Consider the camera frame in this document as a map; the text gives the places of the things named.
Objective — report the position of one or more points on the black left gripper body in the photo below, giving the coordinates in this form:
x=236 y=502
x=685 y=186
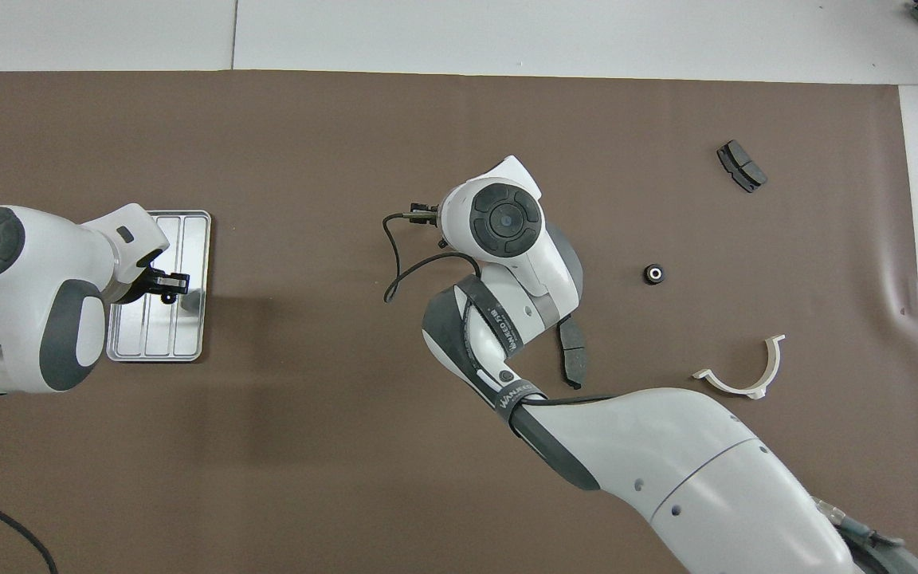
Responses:
x=136 y=285

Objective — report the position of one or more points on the black bearing gear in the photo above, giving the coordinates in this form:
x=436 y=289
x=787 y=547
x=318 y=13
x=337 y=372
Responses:
x=653 y=273

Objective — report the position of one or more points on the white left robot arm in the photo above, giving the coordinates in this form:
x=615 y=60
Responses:
x=13 y=303

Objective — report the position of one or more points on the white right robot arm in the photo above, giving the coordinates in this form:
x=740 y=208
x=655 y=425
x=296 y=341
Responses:
x=666 y=462

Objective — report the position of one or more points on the ribbed silver metal tray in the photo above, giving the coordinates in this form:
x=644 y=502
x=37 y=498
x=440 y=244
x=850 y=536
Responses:
x=188 y=239

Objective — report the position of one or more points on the brown paper table mat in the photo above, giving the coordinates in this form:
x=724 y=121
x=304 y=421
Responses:
x=307 y=438

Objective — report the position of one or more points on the slim dark brake pad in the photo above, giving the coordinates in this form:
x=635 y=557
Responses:
x=573 y=359

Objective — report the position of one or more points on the wide dark brake pad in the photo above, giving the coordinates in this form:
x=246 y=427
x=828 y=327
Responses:
x=742 y=166

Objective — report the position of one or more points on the white curved plastic bracket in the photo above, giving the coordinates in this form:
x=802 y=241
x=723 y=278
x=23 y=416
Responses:
x=734 y=388

